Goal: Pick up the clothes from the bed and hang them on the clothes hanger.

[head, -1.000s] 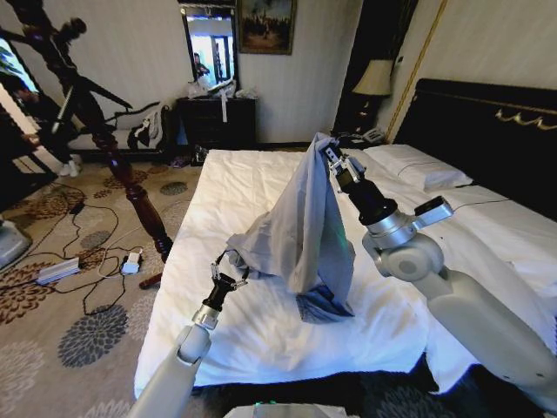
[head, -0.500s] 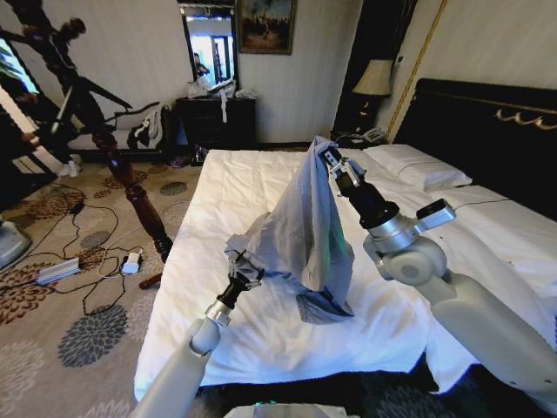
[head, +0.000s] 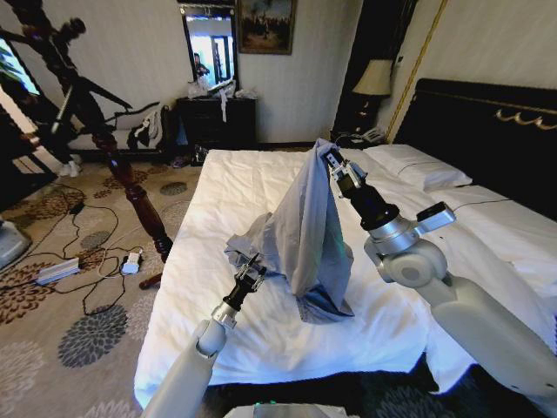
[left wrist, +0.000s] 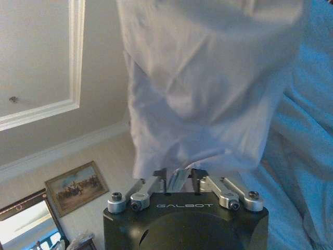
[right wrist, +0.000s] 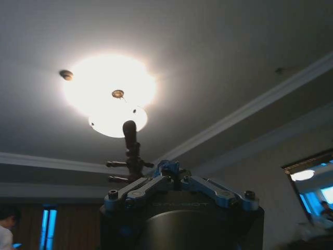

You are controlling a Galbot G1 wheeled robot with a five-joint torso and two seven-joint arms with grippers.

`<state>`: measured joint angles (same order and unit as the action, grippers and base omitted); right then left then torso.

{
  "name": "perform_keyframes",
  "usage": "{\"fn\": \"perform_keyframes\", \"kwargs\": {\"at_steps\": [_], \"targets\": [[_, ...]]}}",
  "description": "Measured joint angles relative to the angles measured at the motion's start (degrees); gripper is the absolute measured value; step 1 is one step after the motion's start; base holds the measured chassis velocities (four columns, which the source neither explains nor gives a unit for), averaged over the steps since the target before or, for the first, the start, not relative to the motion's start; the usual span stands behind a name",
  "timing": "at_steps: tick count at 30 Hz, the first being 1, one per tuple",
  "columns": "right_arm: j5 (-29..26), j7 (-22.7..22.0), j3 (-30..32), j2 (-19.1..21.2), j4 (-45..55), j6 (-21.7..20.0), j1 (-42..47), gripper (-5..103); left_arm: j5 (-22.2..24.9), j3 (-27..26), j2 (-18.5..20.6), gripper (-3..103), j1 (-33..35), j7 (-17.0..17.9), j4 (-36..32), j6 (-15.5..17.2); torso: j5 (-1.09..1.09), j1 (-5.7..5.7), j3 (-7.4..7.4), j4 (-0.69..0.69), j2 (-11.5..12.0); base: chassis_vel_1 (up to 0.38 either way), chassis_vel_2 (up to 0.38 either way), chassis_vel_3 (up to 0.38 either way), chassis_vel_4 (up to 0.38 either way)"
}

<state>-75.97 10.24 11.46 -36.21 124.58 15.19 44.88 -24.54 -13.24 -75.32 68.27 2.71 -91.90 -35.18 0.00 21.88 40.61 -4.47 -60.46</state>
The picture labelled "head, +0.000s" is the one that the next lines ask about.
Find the black floor cable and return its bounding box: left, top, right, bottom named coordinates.
left=17, top=185, right=147, bottom=317

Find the dark chaise bench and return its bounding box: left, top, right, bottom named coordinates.
left=67, top=102, right=176, bottom=156

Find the person in mirror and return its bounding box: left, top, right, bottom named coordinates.
left=192, top=51, right=211, bottom=84

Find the black and white clothing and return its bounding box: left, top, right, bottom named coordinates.
left=125, top=108, right=163, bottom=148

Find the dark floor bag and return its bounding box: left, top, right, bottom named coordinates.
left=190, top=144, right=210, bottom=168

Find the bright screen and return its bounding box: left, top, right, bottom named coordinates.
left=0, top=37, right=41, bottom=98

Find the telephone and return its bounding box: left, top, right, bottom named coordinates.
left=347, top=127, right=387, bottom=145

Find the framed painting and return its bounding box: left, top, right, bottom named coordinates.
left=237, top=0, right=299, bottom=56

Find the white robot front shell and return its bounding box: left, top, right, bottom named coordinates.
left=225, top=402, right=350, bottom=418

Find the blue-grey garment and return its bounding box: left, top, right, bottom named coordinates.
left=224, top=138, right=356, bottom=325

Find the dark wooden clothes hanger stand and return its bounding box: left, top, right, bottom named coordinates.
left=0, top=0, right=176, bottom=291

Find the table lamp with cream shade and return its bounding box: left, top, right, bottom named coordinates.
left=351, top=58, right=395, bottom=131

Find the dark nightstand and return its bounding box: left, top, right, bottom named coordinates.
left=329, top=128, right=388, bottom=150

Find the white power adapter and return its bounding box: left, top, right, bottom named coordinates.
left=120, top=251, right=145, bottom=276

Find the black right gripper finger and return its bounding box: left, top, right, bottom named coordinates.
left=330, top=149, right=368, bottom=179
left=324, top=152, right=344, bottom=180

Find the thin black cable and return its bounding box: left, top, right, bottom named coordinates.
left=452, top=197, right=511, bottom=209

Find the black dresser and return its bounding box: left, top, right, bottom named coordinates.
left=175, top=96, right=259, bottom=154

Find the black headboard with gold trim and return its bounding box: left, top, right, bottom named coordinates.
left=393, top=78, right=557, bottom=221

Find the dark framed mirror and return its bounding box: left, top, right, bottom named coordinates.
left=179, top=3, right=240, bottom=93

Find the white pillow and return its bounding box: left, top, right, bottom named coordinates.
left=364, top=144, right=473, bottom=193

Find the grey white device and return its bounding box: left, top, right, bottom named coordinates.
left=0, top=219, right=32, bottom=271

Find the white power strip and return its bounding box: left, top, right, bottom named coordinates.
left=36, top=257, right=83, bottom=287

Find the bed with white sheet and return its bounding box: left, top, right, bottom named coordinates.
left=133, top=144, right=557, bottom=411

